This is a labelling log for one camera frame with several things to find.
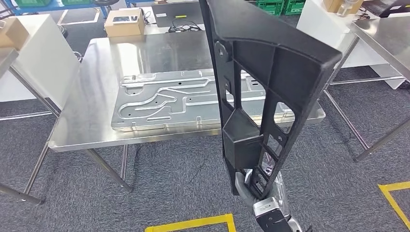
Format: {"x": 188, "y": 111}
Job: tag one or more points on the steel workbench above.
{"x": 96, "y": 96}

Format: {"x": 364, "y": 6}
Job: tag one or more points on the clear plastic film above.
{"x": 281, "y": 192}

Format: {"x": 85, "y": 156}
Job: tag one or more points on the black flat case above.
{"x": 394, "y": 8}

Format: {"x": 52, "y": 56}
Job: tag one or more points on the green plastic crate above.
{"x": 32, "y": 3}
{"x": 294, "y": 7}
{"x": 270, "y": 8}
{"x": 77, "y": 2}

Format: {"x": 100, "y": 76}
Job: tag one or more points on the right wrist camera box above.
{"x": 266, "y": 208}

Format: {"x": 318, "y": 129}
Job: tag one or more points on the white cabinet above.
{"x": 320, "y": 25}
{"x": 48, "y": 57}

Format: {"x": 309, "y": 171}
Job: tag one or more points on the cardboard box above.
{"x": 12, "y": 35}
{"x": 330, "y": 4}
{"x": 125, "y": 29}

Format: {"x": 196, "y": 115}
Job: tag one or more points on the steel table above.
{"x": 384, "y": 38}
{"x": 6, "y": 60}

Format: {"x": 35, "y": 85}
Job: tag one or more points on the black plastic panel part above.
{"x": 272, "y": 32}

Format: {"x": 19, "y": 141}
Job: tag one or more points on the black flat device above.
{"x": 123, "y": 19}

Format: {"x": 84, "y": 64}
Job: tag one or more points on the yellow floor tape square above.
{"x": 192, "y": 222}
{"x": 397, "y": 184}

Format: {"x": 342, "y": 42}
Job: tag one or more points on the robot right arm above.
{"x": 275, "y": 224}

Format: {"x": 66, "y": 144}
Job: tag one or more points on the stamped sheet metal panel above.
{"x": 160, "y": 105}

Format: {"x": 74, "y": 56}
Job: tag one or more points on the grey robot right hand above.
{"x": 243, "y": 189}

